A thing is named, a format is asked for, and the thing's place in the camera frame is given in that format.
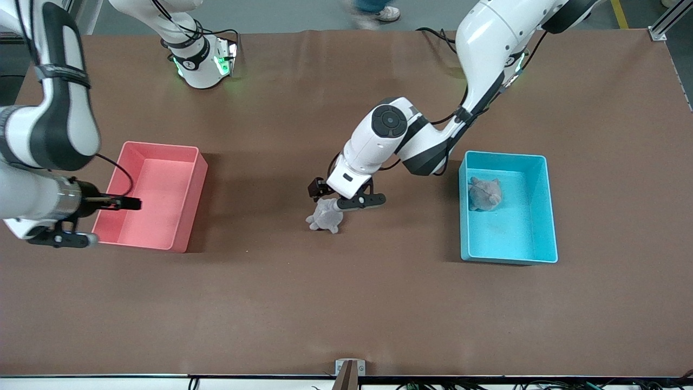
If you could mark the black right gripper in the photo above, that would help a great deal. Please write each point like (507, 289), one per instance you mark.
(90, 197)

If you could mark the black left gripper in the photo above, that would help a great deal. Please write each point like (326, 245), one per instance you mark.
(316, 188)

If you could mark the grey plush toy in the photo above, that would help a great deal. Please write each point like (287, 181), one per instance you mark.
(325, 218)
(483, 194)

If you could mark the right arm base connector plate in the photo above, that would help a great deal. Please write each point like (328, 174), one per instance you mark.
(227, 59)

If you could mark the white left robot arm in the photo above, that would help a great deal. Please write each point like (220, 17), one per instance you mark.
(487, 43)

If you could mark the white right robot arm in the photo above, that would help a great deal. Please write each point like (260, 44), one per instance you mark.
(27, 195)

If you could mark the pink plastic box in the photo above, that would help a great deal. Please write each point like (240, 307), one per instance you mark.
(162, 195)

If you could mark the blue plastic box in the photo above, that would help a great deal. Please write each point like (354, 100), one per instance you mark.
(514, 233)

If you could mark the brown table cover sheet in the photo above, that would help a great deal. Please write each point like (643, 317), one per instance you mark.
(346, 298)

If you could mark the person's white shoe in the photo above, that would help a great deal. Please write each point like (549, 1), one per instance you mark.
(387, 13)

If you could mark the small metal edge bracket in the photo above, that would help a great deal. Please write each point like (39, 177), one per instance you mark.
(361, 368)

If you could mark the brown camera post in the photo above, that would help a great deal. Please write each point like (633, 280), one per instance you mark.
(346, 379)

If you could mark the aluminium frame profile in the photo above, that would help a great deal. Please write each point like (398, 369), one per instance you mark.
(668, 21)

